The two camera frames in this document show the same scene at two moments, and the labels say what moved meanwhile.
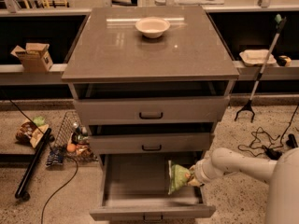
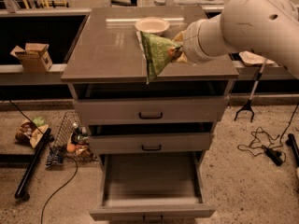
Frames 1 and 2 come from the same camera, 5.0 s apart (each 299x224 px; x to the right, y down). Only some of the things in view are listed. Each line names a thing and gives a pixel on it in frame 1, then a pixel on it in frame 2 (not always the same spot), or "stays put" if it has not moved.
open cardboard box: x=35 y=57 stays put
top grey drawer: x=152 y=111 stays put
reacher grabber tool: x=280 y=21 stays put
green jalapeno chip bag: x=178 y=177 → x=156 y=51
